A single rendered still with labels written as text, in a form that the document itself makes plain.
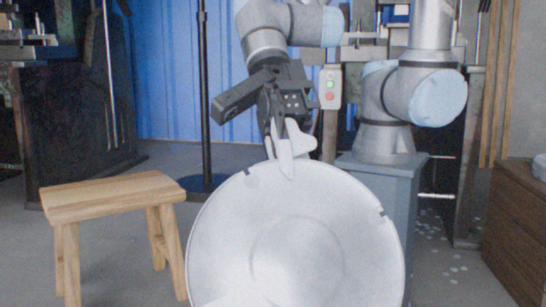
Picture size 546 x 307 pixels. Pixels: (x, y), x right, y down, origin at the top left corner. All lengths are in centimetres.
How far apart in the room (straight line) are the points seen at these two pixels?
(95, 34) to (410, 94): 193
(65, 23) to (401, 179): 196
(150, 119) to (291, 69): 275
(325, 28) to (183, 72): 250
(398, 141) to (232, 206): 55
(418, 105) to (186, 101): 253
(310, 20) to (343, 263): 42
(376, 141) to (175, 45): 240
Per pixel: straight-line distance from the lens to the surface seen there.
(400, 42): 171
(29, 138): 218
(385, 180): 104
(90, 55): 253
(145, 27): 337
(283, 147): 61
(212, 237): 60
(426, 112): 91
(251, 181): 62
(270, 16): 77
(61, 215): 117
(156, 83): 336
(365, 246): 63
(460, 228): 175
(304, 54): 164
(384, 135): 104
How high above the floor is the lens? 72
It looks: 14 degrees down
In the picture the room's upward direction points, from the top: straight up
